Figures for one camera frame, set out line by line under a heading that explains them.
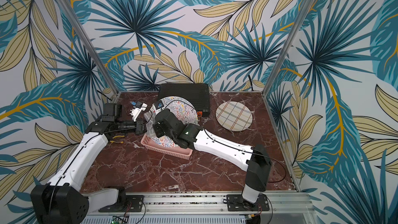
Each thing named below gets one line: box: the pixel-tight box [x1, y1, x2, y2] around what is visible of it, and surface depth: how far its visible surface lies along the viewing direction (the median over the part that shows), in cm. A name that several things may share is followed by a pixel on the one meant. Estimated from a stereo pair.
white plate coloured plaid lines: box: [215, 101, 253, 132], surface depth 109 cm
